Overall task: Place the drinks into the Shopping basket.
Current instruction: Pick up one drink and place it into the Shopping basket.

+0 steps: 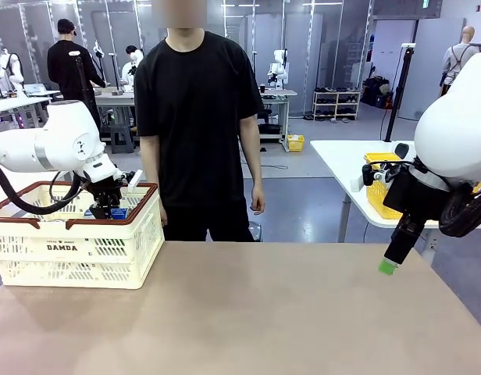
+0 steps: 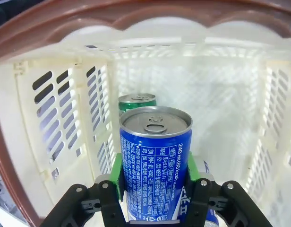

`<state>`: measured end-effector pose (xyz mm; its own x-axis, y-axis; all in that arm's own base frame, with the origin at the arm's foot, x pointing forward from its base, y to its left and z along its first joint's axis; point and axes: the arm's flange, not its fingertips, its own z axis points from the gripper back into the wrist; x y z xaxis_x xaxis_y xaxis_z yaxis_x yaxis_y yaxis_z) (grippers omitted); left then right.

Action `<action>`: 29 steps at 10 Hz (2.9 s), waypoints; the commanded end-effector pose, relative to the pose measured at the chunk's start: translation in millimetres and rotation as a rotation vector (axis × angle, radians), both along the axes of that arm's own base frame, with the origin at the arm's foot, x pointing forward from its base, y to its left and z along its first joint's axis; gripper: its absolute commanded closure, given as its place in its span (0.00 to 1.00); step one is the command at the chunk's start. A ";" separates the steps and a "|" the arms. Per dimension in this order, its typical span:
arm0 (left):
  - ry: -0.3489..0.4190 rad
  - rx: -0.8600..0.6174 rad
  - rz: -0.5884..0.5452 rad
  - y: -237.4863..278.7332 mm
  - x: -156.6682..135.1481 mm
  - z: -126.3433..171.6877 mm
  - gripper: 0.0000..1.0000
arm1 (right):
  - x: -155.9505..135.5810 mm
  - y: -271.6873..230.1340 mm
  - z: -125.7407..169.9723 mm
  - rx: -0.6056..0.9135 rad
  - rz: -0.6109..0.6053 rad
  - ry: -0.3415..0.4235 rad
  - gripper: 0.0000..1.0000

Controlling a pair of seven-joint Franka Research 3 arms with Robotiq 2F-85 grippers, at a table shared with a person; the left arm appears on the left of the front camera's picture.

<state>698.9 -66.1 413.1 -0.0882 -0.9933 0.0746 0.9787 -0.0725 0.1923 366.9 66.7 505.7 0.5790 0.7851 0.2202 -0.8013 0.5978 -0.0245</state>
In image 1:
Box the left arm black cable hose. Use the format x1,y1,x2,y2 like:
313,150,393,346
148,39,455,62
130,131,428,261
0,162,85,216

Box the person in black t-shirt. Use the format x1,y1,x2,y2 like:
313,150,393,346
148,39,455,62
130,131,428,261
134,0,266,242

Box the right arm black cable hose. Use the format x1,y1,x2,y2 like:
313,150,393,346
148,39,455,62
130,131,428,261
437,182,481,239

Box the grey step stool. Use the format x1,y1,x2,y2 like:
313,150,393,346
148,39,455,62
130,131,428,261
109,124,135,154

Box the person's left forearm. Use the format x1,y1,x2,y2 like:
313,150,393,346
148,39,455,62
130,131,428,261
239,116,264,192

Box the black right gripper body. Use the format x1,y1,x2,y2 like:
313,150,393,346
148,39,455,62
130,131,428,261
382,170,431,227

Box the yellow plastic shopping basket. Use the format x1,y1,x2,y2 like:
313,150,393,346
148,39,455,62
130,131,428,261
364,152,481,220

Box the white side table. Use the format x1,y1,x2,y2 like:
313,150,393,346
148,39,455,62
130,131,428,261
309,139,481,244

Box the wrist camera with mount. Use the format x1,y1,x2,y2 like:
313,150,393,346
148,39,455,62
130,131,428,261
121,169,144,193
350,162,406,193

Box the background white work table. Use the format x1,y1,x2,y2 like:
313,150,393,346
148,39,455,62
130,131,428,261
94,87,138,153
259,88,299,142

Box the black bags pile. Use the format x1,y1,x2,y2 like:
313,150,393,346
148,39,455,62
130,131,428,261
361,76,394,109

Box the background person with black cap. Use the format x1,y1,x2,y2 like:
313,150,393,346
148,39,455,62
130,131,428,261
47,18,108,118

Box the white shoe rack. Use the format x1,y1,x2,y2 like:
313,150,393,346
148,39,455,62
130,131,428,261
312,90,362,121

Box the person's left hand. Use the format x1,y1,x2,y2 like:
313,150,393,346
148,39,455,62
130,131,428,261
250,185,266,216

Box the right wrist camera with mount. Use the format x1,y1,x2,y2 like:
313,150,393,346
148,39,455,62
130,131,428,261
350,162,406,193

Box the black tripod pole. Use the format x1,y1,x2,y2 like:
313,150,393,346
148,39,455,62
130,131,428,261
383,43,416,143

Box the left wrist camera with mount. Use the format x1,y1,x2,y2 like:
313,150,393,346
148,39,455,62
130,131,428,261
121,169,144,193

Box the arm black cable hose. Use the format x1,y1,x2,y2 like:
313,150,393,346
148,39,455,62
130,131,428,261
0,162,85,216
437,182,481,239

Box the cream shopping basket brown handles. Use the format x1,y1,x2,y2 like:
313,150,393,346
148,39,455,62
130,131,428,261
0,181,166,291

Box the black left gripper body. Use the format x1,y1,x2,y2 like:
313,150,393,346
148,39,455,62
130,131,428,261
87,177,123,208

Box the mannequin with grey apron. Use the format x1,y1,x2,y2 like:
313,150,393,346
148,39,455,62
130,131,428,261
439,26,480,98

